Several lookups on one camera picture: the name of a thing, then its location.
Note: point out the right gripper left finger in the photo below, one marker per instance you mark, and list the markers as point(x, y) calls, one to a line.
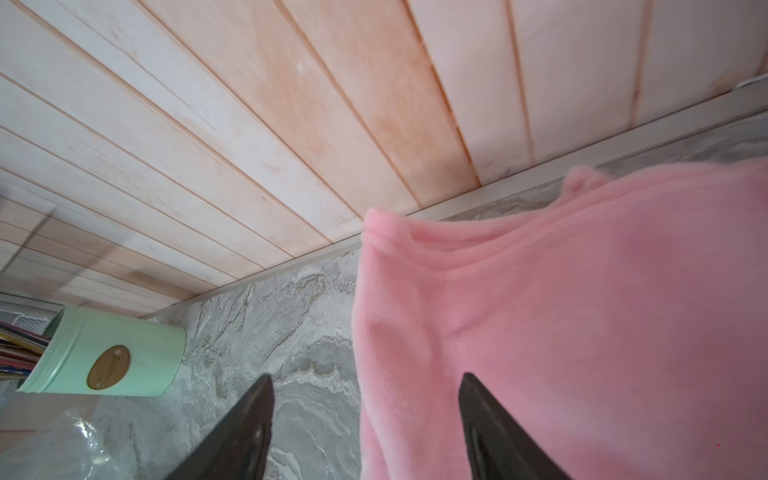
point(238, 447)

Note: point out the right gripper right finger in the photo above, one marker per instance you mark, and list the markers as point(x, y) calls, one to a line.
point(497, 446)

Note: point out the pink fleece blanket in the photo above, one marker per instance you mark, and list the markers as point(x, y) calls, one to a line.
point(624, 327)

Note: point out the clear plastic vacuum bag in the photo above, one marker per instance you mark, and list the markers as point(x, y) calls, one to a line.
point(69, 447)

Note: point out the white wire mesh shelf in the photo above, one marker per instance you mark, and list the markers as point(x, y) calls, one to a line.
point(14, 315)

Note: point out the coloured pencils in cup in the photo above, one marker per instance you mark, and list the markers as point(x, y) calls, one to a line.
point(21, 351)

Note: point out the mint green pencil cup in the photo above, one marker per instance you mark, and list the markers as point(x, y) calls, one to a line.
point(93, 352)

